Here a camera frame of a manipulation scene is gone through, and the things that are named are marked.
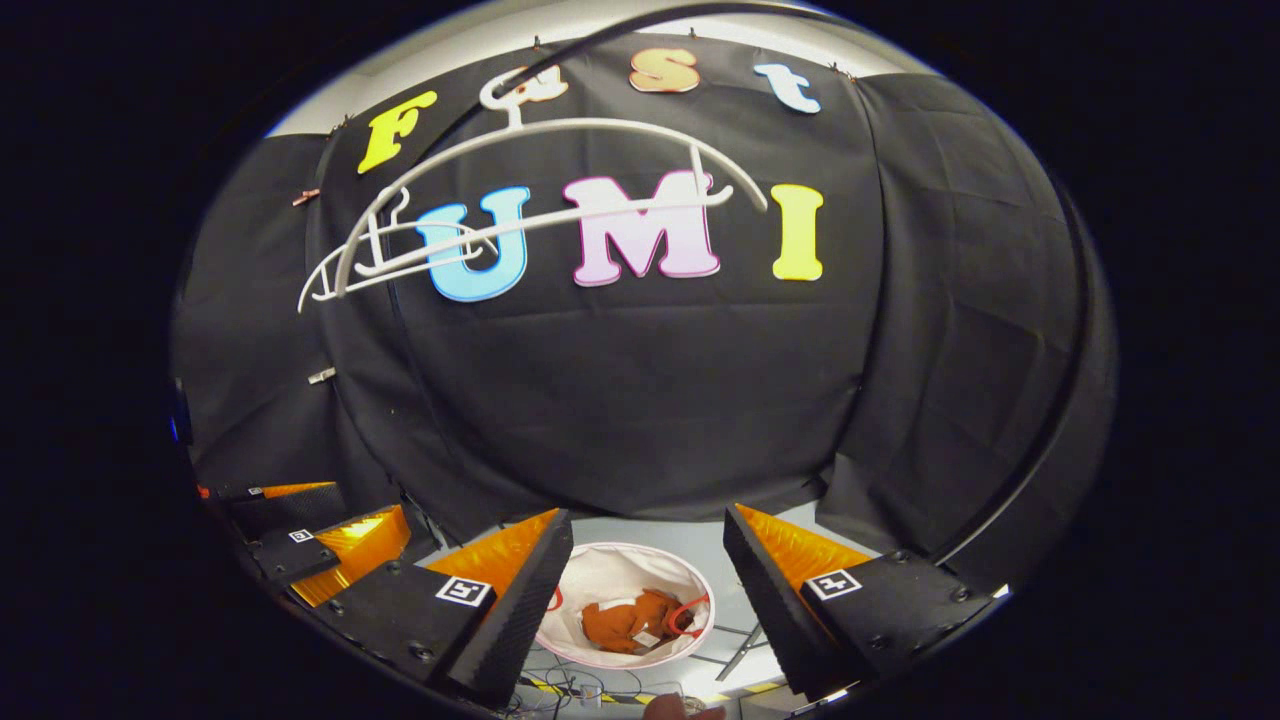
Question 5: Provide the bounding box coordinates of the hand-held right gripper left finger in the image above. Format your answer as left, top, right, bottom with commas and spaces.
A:
320, 508, 576, 709

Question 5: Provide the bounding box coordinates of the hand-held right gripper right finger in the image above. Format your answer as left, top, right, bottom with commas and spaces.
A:
722, 503, 1001, 701

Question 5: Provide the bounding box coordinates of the orange corduroy shirt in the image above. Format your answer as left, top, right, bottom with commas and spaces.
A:
580, 588, 701, 656

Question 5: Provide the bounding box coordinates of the white round laundry hamper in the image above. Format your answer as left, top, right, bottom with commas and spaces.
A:
535, 541, 717, 671

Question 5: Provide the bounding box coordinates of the black clothes rack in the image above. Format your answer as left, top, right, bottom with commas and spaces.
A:
440, 0, 1096, 691

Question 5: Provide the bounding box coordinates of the white plastic hanger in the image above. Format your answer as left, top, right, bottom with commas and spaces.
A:
297, 185, 521, 313
335, 68, 771, 301

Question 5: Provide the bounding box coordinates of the black backdrop cloth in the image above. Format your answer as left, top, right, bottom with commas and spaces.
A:
170, 30, 1116, 591

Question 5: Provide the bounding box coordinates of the row of black cloth clips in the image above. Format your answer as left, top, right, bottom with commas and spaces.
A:
330, 30, 861, 136

